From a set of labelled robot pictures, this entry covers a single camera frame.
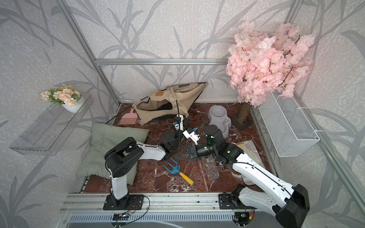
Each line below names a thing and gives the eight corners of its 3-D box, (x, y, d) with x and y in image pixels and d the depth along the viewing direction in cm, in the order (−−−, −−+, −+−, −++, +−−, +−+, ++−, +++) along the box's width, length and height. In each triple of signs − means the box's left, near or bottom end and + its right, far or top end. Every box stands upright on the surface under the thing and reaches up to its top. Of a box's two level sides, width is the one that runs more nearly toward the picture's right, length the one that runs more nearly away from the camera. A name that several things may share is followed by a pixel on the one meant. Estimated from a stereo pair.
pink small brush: (120, 124, 110) (119, 122, 108) (127, 108, 120) (126, 107, 119) (136, 124, 110) (135, 123, 108) (141, 108, 120) (140, 107, 119)
